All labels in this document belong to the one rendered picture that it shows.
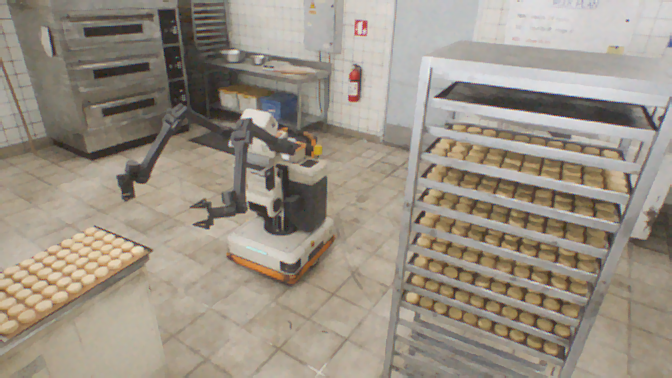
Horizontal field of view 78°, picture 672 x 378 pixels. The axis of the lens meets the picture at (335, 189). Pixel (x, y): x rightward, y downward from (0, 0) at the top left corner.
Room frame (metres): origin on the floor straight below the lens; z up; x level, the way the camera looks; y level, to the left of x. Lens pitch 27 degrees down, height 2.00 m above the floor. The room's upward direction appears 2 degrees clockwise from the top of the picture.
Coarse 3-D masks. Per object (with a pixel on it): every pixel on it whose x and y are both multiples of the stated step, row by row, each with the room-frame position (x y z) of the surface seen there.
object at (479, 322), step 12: (408, 300) 1.28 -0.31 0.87; (420, 300) 1.28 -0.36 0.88; (432, 300) 1.28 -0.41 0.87; (444, 312) 1.22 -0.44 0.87; (456, 312) 1.21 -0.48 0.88; (468, 312) 1.23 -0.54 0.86; (468, 324) 1.17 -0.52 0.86; (480, 324) 1.15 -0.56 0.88; (492, 324) 1.17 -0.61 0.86; (504, 336) 1.12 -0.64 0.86; (516, 336) 1.10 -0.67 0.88; (528, 336) 1.11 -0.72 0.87; (540, 348) 1.07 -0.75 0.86; (552, 348) 1.05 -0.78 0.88
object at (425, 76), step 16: (416, 112) 1.24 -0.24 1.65; (416, 128) 1.24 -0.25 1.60; (416, 144) 1.24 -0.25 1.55; (416, 160) 1.24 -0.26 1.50; (416, 176) 1.24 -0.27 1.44; (400, 240) 1.24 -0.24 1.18; (400, 256) 1.24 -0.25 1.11; (400, 272) 1.24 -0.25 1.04; (400, 288) 1.23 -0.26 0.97; (384, 368) 1.24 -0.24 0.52
